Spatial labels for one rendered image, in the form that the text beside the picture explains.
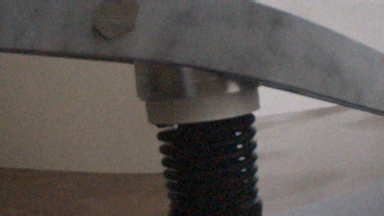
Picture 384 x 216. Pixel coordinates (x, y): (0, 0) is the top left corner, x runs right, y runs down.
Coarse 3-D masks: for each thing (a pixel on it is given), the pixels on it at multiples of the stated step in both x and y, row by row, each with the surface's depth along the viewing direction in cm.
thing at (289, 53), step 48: (0, 0) 29; (48, 0) 30; (96, 0) 31; (144, 0) 31; (192, 0) 32; (240, 0) 32; (0, 48) 29; (48, 48) 30; (96, 48) 31; (144, 48) 31; (192, 48) 32; (240, 48) 32; (288, 48) 33; (336, 48) 34; (336, 96) 34
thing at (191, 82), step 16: (144, 64) 36; (160, 64) 35; (144, 80) 36; (160, 80) 35; (176, 80) 35; (192, 80) 34; (208, 80) 34; (224, 80) 35; (240, 80) 35; (144, 96) 36; (160, 96) 35; (176, 96) 35; (192, 96) 35
